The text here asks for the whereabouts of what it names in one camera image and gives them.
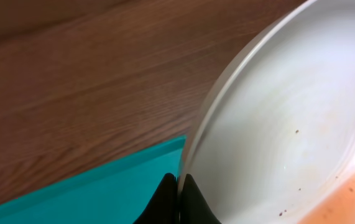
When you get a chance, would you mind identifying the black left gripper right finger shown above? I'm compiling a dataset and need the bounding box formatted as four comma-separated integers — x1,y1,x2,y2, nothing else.
180,174,221,224

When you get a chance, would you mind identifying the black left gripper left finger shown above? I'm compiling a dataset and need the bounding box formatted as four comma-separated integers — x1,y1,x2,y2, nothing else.
134,173,177,224

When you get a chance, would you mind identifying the white plate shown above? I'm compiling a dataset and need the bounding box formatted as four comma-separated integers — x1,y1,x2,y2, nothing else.
178,0,355,223

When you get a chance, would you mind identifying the blue plastic tray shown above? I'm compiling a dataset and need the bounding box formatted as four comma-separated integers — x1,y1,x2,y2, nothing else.
0,136,186,223

